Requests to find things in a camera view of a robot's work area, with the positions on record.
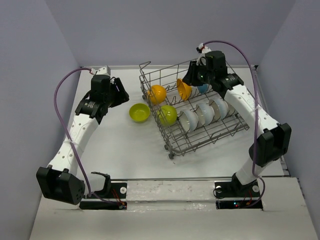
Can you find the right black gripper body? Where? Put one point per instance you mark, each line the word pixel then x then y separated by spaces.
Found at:
pixel 204 76

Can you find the orange bowl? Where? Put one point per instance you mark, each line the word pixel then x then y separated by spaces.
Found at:
pixel 156 94
pixel 183 89

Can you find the blue bowl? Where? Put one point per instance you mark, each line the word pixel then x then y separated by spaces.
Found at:
pixel 203 88

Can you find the green bowl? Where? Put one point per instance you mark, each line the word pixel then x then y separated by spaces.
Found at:
pixel 139 112
pixel 167 115

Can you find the grey wire dish rack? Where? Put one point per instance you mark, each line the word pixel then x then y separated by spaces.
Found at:
pixel 176 141

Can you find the white bowl stack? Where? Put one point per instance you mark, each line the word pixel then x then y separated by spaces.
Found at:
pixel 188 120

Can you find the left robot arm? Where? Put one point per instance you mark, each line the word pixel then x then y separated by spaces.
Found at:
pixel 58 181

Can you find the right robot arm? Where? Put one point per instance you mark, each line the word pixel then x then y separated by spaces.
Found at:
pixel 271 138

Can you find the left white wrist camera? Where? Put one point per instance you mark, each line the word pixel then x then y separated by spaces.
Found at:
pixel 104 70

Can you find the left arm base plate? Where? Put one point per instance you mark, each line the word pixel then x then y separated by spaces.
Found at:
pixel 114 199

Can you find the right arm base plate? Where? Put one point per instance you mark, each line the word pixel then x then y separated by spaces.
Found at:
pixel 228 199

